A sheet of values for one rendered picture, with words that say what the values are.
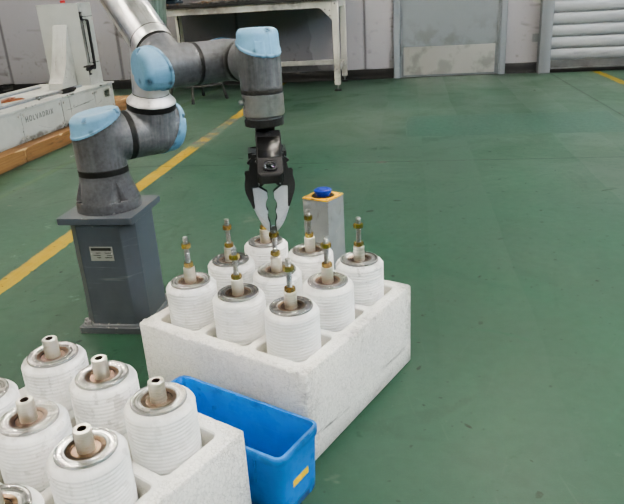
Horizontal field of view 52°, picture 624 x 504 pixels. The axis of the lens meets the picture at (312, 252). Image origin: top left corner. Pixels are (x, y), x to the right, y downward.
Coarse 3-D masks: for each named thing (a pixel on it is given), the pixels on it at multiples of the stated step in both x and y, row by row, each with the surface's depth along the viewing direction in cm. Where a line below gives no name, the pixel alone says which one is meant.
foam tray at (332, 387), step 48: (384, 288) 134; (144, 336) 124; (192, 336) 117; (336, 336) 114; (384, 336) 126; (240, 384) 113; (288, 384) 106; (336, 384) 113; (384, 384) 130; (336, 432) 116
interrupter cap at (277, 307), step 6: (276, 300) 112; (282, 300) 112; (300, 300) 112; (306, 300) 112; (270, 306) 110; (276, 306) 110; (282, 306) 111; (300, 306) 111; (306, 306) 110; (312, 306) 110; (276, 312) 108; (282, 312) 108; (288, 312) 108; (294, 312) 108; (300, 312) 108; (306, 312) 108
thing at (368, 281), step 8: (336, 264) 128; (376, 264) 126; (344, 272) 126; (352, 272) 125; (360, 272) 125; (368, 272) 125; (376, 272) 126; (352, 280) 126; (360, 280) 125; (368, 280) 125; (376, 280) 126; (360, 288) 126; (368, 288) 126; (376, 288) 127; (360, 296) 126; (368, 296) 127; (376, 296) 128; (360, 304) 127; (368, 304) 127
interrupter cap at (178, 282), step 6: (180, 276) 125; (198, 276) 125; (204, 276) 124; (174, 282) 122; (180, 282) 123; (198, 282) 122; (204, 282) 121; (180, 288) 120; (186, 288) 120; (192, 288) 120
